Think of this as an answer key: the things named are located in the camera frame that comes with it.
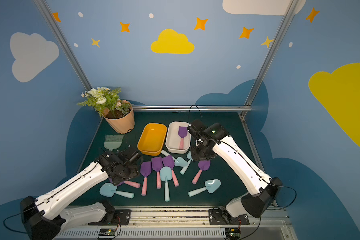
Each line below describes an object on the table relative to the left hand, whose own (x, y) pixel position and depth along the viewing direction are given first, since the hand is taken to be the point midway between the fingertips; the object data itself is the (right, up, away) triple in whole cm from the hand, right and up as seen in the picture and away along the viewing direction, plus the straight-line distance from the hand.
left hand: (133, 173), depth 76 cm
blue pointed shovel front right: (+42, -10, +9) cm, 44 cm away
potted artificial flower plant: (-20, +34, +28) cm, 49 cm away
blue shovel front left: (-16, -11, +6) cm, 20 cm away
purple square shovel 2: (+9, 0, +18) cm, 20 cm away
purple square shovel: (+3, -2, +14) cm, 14 cm away
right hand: (+34, +10, -3) cm, 35 cm away
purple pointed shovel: (+39, 0, +17) cm, 43 cm away
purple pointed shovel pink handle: (-5, -8, +7) cm, 12 cm away
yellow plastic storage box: (+4, +16, +28) cm, 32 cm away
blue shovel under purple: (+23, +2, +19) cm, 30 cm away
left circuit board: (-12, -27, -4) cm, 30 cm away
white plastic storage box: (+22, +17, +30) cm, 41 cm away
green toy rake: (-24, +13, +29) cm, 40 cm away
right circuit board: (+50, -29, -3) cm, 58 cm away
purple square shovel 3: (+17, +2, +18) cm, 24 cm away
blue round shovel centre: (+16, -5, +13) cm, 21 cm away
